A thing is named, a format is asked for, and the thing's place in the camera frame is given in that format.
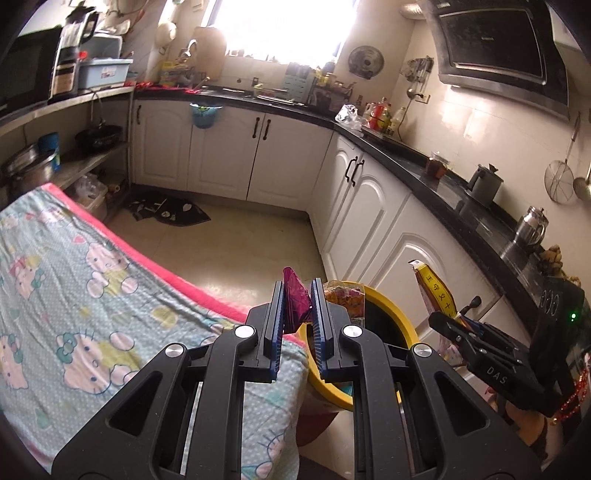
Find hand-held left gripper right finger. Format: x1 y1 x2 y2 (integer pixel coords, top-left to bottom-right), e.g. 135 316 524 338
310 277 541 480

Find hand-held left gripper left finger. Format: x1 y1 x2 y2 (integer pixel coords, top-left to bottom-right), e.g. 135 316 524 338
52 279 286 480

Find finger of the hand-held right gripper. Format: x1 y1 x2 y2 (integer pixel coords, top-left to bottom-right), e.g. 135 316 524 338
462 316 497 337
428 312 483 354

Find purple foil wrapper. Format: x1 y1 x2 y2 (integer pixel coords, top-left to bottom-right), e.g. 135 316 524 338
283 267 311 334

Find yellow red snack packet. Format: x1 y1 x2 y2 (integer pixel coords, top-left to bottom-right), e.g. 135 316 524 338
409 260 467 365

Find yellow rimmed waste bin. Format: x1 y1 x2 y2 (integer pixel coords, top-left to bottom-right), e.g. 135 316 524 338
295 280 421 411

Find person's right hand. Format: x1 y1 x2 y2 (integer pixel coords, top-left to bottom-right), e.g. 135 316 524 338
482 385 561 446

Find orange printed snack wrapper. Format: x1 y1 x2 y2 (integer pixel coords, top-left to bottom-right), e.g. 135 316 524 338
323 282 365 320

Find red plastic stool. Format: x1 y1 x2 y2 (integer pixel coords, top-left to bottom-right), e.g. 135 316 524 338
295 401 342 446

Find ginger roots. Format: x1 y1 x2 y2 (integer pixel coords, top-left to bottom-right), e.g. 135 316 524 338
538 244 566 278

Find shiny steel kettle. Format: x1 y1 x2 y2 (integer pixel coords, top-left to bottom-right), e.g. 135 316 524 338
512 206 550 252

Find grey kettle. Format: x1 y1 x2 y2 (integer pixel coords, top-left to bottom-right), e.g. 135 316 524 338
466 164 505 208

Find black floor mat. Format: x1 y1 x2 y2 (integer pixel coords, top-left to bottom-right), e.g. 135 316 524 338
124 194 212 227

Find glass jar dark content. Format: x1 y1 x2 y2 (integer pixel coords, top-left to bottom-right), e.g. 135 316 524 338
425 150 450 180

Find white kitchen cabinets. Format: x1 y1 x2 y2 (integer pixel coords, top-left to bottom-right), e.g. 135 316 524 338
129 92 546 384

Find steel ladle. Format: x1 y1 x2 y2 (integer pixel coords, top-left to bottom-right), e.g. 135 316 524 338
573 157 591 204

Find cartoon cat printed blanket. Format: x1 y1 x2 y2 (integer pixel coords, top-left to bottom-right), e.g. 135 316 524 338
0 183 309 480

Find black induction cooker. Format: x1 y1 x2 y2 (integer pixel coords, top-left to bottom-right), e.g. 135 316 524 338
360 126 428 155

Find clear crumpled plastic bag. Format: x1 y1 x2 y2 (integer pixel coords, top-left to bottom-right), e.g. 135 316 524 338
335 104 365 127

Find red label sauce bottle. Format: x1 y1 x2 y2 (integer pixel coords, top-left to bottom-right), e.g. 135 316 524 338
369 97 391 132

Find blue hanging bin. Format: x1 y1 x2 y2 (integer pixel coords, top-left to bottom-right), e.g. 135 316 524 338
189 102 223 131

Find clear plastic container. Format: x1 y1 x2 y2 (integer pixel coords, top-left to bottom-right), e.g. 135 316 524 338
71 173 109 222

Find black spice rack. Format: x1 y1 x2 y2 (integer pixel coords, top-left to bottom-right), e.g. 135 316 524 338
314 69 352 112

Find teal knife organiser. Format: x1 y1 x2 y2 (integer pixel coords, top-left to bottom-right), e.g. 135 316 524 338
283 62 317 104

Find hanging kitchen utensils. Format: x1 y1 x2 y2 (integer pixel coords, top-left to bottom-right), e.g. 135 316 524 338
402 56 435 100

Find black frying pan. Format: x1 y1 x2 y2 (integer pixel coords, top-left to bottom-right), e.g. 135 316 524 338
75 124 124 151

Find steel range hood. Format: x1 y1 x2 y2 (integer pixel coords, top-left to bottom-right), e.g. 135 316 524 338
422 0 571 121

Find beige cutting board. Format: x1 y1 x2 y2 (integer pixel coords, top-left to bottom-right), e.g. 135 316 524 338
191 25 228 79

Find blue tin can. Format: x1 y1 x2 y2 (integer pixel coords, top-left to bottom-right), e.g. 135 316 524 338
38 132 62 171

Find large steel cooking pot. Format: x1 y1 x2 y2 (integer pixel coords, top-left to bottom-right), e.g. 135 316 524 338
0 143 58 199

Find kitchen window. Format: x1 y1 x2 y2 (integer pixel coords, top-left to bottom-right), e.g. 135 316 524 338
203 0 365 65

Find steel kitchen shelf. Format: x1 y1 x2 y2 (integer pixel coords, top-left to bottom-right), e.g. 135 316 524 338
0 85 137 217

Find blue dish drainer box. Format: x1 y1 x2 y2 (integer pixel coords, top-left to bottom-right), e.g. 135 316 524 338
76 34 134 90

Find white hanging pot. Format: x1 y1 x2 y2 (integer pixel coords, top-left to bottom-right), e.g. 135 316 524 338
156 21 178 47

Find black blender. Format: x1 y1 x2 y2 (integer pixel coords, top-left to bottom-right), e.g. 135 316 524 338
48 4 100 104

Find black microwave oven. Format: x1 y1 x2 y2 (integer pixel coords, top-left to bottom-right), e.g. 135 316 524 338
0 25 63 116

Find red bead bracelet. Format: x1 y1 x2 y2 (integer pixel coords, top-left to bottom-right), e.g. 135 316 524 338
551 367 583 422

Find wire mesh strainer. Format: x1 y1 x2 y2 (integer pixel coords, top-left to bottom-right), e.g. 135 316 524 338
544 111 581 205

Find round wall fan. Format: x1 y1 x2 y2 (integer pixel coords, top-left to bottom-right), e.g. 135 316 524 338
348 45 385 79

